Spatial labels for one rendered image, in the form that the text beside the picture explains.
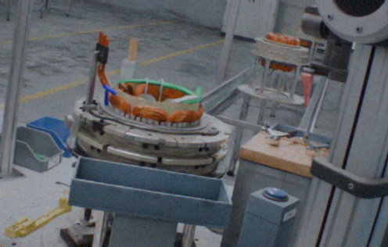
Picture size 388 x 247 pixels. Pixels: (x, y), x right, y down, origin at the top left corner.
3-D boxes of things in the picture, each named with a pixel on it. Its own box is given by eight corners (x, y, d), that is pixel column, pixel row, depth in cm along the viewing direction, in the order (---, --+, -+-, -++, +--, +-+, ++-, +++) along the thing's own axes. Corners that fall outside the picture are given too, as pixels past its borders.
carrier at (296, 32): (271, 55, 554) (278, 23, 546) (303, 59, 574) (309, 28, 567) (298, 64, 522) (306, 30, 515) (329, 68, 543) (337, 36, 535)
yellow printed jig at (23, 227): (59, 207, 147) (60, 195, 146) (71, 212, 146) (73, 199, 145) (3, 235, 126) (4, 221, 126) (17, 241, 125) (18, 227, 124)
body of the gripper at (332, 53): (311, 69, 132) (318, 36, 131) (356, 80, 129) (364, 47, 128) (307, 70, 126) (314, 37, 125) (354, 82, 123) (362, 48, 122)
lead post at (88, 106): (81, 110, 117) (91, 51, 114) (89, 109, 119) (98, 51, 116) (88, 112, 116) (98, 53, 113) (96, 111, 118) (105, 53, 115)
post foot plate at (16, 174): (26, 177, 161) (27, 175, 161) (-1, 182, 154) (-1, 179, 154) (8, 166, 166) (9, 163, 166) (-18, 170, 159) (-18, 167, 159)
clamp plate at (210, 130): (129, 97, 138) (130, 92, 138) (233, 126, 131) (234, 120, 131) (74, 113, 116) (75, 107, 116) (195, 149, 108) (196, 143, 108)
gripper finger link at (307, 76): (298, 103, 134) (307, 62, 132) (328, 110, 132) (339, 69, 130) (293, 106, 128) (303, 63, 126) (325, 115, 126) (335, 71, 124)
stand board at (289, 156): (260, 138, 144) (262, 129, 144) (337, 160, 139) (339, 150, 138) (238, 157, 126) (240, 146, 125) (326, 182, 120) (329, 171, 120)
